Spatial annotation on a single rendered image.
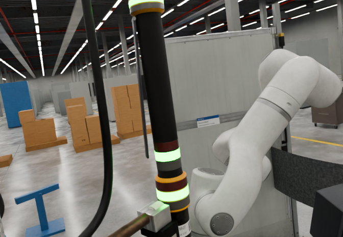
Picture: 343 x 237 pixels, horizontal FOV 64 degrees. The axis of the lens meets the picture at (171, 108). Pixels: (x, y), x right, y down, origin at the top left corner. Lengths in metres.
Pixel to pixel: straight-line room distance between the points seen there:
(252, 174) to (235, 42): 1.93
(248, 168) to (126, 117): 7.98
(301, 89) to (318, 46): 10.14
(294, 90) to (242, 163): 0.20
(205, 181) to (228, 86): 1.83
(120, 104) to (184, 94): 6.26
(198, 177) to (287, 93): 0.27
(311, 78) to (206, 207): 0.36
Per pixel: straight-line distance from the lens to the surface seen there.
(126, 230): 0.34
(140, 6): 0.35
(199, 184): 0.63
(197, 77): 2.28
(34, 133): 9.54
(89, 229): 0.31
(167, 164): 0.36
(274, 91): 0.66
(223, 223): 0.57
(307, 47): 10.38
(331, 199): 1.06
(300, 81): 0.67
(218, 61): 2.36
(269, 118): 0.64
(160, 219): 0.36
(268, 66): 0.84
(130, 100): 8.49
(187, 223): 0.40
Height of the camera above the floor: 1.70
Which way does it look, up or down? 7 degrees down
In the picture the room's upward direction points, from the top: 8 degrees counter-clockwise
